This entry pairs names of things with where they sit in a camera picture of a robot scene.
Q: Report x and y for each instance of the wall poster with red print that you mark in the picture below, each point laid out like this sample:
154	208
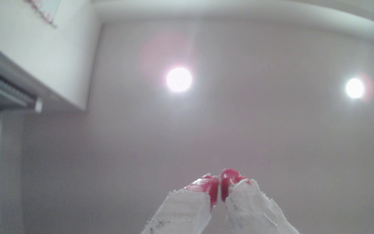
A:
49	8

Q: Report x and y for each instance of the round ceiling light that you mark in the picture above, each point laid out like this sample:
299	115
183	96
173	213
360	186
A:
179	79
355	88

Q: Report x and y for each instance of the grey curtain rail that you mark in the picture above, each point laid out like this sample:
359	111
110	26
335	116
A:
5	90

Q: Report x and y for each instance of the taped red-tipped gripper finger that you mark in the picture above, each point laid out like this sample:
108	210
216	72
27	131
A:
252	211
183	211

